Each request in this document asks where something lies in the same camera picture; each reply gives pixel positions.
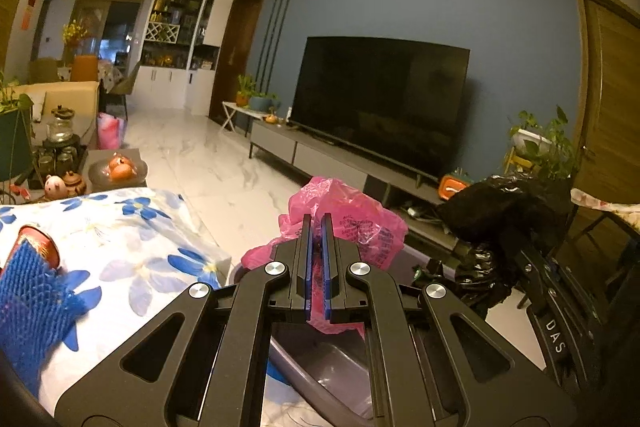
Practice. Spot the grey television cabinet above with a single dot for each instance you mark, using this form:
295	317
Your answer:
320	157

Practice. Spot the orange teapot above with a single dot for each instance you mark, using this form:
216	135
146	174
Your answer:
271	119

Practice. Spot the grey plastic bin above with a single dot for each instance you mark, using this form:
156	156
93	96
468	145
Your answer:
330	367

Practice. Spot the potted plant in white pot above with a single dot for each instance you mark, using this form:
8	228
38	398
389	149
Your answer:
542	139

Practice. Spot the light wooden door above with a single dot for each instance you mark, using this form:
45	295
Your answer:
612	107

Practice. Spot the black television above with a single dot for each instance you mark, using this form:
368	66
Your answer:
375	102

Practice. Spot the red paper cup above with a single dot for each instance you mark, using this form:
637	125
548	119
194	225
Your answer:
42	242

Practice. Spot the pink plastic bag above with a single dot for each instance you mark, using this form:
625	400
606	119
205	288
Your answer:
350	212

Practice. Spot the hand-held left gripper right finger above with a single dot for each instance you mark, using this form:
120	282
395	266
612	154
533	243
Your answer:
328	267

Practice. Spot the pink bag on floor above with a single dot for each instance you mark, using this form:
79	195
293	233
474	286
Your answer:
110	129

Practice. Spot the plate of oranges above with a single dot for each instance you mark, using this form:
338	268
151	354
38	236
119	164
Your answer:
120	169

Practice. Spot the glass kettle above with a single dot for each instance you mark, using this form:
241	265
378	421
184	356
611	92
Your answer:
62	127

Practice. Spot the brown teapot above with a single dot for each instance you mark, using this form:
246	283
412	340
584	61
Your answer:
73	181

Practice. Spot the yellow flowers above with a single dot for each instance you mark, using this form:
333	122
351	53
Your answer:
74	31

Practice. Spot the orange chair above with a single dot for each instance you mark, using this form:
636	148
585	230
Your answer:
84	67

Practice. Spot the grey dining chair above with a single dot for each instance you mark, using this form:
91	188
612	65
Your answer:
125	84

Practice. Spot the black plastic bag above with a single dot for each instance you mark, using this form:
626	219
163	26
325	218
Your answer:
485	207

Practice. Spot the potted plant in orange pot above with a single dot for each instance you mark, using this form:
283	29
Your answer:
244	94

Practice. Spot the white display cabinet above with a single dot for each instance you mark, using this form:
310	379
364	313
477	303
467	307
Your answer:
172	47

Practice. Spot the dark brown door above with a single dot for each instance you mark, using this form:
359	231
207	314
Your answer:
237	52

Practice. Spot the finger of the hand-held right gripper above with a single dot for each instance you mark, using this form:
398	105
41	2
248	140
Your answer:
525	269

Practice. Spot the blue floral tablecloth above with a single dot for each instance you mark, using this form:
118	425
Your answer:
125	257

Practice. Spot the dark green wrapper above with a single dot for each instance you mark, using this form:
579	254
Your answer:
427	276

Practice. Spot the orange box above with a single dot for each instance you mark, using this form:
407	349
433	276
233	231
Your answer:
452	187

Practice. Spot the coffee table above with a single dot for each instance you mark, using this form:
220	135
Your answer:
92	162

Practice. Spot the white side table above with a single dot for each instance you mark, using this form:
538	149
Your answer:
235	109

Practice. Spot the pink pig teapot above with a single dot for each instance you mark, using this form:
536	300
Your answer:
54	188

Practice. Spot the potted plant in green planter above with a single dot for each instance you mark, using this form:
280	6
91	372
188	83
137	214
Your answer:
12	142

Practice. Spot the potted plant in blue pot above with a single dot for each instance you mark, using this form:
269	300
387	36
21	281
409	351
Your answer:
261	102

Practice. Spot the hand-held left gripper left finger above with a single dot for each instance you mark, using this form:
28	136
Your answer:
306	267

